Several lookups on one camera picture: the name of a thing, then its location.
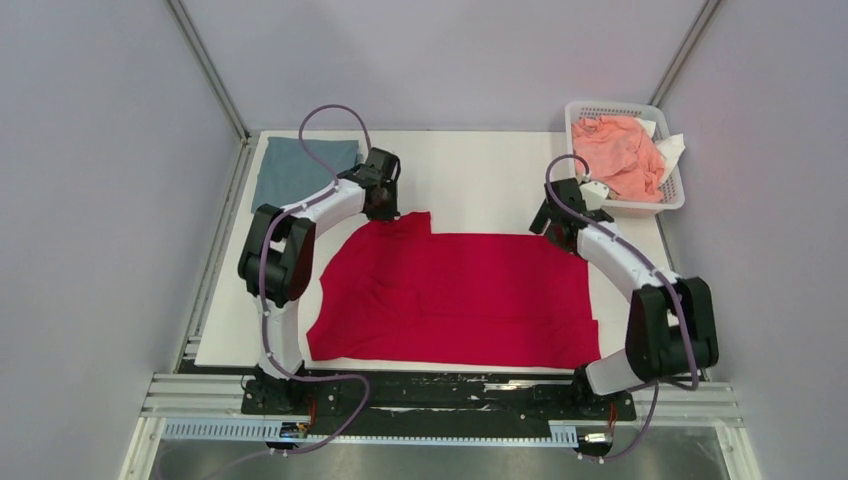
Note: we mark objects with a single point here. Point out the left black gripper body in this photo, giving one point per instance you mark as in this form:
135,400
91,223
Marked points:
389,207

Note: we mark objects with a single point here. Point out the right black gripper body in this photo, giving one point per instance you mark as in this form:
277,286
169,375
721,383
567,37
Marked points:
549,229

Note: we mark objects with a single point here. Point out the red t shirt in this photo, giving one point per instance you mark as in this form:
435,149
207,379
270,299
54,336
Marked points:
397,291

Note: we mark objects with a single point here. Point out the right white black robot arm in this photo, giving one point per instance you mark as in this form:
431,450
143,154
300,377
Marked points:
670,326

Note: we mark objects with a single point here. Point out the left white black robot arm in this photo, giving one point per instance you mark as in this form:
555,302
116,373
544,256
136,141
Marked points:
276,262

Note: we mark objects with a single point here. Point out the peach pink t shirt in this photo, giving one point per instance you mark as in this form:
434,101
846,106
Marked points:
620,154

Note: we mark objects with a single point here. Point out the folded blue grey t shirt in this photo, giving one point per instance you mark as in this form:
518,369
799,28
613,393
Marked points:
288,174

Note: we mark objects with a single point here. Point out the white plastic laundry basket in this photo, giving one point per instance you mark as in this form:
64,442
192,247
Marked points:
671,188

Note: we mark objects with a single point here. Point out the white t shirt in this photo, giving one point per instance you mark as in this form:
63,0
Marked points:
671,148

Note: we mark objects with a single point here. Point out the white slotted cable duct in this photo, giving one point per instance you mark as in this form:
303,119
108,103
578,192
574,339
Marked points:
559,436

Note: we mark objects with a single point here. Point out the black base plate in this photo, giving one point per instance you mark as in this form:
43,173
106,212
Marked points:
431,404

